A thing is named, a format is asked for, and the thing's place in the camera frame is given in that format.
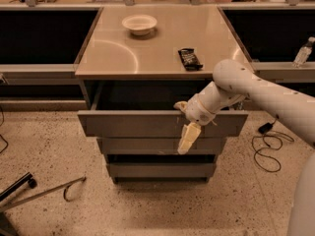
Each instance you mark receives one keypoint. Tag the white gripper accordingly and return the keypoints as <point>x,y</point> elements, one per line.
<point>199,112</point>

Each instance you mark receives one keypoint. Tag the grey top drawer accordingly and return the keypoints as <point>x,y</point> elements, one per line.
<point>138,109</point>

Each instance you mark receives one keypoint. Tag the grey drawer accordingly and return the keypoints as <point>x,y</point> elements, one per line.
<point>161,146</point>
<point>138,109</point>
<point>116,170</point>

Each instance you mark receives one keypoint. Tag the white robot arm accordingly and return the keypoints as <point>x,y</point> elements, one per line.
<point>231,83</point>

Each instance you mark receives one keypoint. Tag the grey drawer cabinet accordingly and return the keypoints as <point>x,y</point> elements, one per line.
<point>115,54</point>

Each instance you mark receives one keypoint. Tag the grey middle drawer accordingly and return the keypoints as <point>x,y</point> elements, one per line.
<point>161,146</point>

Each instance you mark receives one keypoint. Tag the grey bottom drawer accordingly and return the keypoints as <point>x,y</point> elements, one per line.
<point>116,170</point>

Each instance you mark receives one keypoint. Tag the black snack bar wrapper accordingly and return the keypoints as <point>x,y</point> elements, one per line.
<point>189,59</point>

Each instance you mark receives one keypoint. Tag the white bowl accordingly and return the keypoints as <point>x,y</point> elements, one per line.
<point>139,24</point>

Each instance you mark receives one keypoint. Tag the clear plastic water bottle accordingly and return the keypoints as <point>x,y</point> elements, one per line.
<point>304,52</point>

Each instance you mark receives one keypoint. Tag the black caster leg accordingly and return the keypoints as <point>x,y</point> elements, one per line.
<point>26,179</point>

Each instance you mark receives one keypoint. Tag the metal stand leg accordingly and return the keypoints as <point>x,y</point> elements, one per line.
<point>64,187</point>

